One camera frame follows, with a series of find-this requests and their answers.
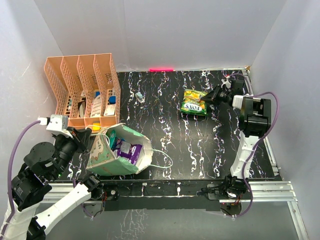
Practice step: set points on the yellow sticky note block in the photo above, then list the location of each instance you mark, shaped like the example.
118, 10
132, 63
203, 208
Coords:
96, 126

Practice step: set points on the orange plastic file organizer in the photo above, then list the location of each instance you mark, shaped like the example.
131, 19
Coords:
74, 79

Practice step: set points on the pink tape strip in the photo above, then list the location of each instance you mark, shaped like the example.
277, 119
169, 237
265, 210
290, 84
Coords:
161, 69

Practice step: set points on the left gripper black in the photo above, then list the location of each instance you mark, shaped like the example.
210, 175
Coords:
81, 137

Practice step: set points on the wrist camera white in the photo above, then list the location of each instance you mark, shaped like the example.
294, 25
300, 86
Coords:
226, 82
54, 123

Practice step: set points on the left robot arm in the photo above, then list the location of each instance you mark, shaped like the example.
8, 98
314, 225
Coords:
46, 162

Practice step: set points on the white card box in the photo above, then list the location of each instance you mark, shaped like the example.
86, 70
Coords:
110, 110

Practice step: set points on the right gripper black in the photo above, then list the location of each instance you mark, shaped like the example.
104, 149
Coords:
211, 96

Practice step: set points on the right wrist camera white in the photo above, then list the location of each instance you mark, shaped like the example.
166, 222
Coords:
226, 82

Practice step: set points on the green illustrated paper bag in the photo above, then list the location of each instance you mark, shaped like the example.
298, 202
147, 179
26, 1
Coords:
104, 162

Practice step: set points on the white lotion bottle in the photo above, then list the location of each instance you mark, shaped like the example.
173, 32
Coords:
96, 105

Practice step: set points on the purple Fox's candy bag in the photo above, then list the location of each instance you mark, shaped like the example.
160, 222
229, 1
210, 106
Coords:
130, 152

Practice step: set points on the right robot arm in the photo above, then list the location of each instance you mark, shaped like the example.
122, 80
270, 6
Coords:
254, 123

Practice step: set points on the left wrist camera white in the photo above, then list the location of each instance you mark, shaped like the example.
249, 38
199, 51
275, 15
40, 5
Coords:
54, 123

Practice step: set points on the green Fox's candy bag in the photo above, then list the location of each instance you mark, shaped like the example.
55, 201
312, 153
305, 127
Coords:
195, 113

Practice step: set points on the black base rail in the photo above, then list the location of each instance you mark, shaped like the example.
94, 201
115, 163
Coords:
166, 195

